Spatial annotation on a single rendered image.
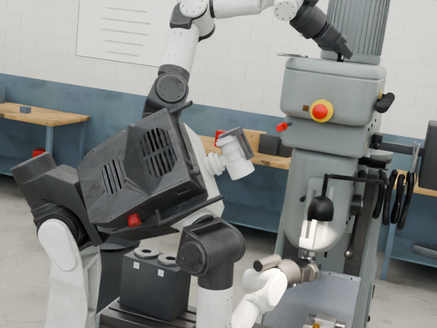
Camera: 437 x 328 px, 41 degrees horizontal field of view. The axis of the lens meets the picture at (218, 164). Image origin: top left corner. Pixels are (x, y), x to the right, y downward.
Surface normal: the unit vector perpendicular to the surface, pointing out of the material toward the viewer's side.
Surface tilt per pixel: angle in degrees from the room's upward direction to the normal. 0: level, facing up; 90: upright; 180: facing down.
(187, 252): 92
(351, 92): 90
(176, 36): 59
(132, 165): 74
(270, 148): 90
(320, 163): 90
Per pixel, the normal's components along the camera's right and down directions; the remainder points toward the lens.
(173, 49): -0.20, -0.36
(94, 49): -0.32, 0.16
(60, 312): -0.11, 0.19
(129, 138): -0.53, -0.17
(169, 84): 0.19, -0.28
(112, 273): 0.43, 0.30
